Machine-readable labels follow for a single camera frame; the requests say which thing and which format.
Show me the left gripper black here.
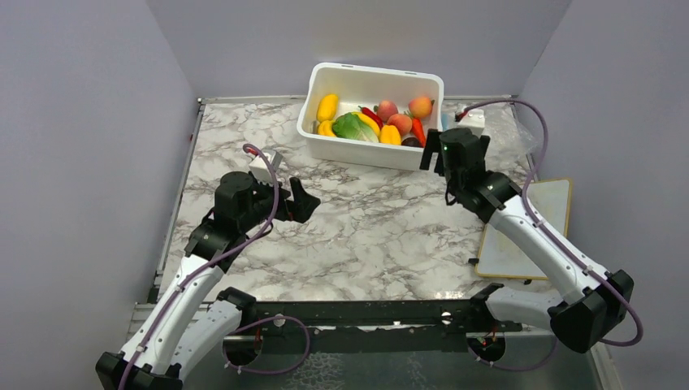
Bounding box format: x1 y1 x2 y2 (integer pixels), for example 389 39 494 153
240 171 320 232

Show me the peach orange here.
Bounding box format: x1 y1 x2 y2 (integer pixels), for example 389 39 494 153
408 96 435 119

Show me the green lettuce head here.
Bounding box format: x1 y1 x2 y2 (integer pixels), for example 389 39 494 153
332 112 379 143

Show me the clear zip top bag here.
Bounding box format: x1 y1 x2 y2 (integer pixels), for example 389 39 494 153
441 101 542 164

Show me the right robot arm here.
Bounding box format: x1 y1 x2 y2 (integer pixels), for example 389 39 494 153
419 128 635 353

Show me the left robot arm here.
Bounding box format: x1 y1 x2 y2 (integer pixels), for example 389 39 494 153
96 171 321 389

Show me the orange carrot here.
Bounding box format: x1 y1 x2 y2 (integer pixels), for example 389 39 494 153
407 112 427 147

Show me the dark purple plum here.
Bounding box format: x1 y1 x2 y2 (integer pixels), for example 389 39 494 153
401 136 423 148

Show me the peach front middle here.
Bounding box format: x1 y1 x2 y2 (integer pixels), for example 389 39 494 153
387 113 413 137

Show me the yellow pepper front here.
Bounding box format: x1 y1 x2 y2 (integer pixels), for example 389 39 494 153
379 125 402 145

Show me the yellow pepper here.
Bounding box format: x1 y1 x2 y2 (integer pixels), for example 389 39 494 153
317 120 336 137
379 125 402 145

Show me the yellow pepper left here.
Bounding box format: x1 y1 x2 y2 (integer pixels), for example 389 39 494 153
317 120 336 137

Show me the peach back middle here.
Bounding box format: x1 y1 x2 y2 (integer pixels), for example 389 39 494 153
374 100 399 124

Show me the red chili pepper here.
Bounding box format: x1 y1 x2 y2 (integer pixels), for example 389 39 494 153
359 106 384 128

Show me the white plastic bin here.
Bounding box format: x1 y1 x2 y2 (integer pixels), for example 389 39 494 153
297 63 444 171

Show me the yellow banana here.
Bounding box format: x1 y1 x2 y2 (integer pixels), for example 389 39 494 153
354 112 380 138

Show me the yellow squash upper left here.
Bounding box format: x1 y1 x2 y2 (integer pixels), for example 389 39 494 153
316 93 339 123

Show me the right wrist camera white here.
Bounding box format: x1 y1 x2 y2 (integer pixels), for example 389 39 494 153
455 109 486 137

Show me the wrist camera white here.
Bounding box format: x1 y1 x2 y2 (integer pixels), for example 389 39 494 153
455 109 486 137
249 150 284 185

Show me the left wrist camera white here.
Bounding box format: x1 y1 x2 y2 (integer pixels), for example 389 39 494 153
249 150 284 185

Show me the white board wooden frame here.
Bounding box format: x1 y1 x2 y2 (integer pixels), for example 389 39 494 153
474 178 573 281

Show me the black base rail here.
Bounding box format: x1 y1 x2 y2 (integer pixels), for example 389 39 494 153
220 288 522 359

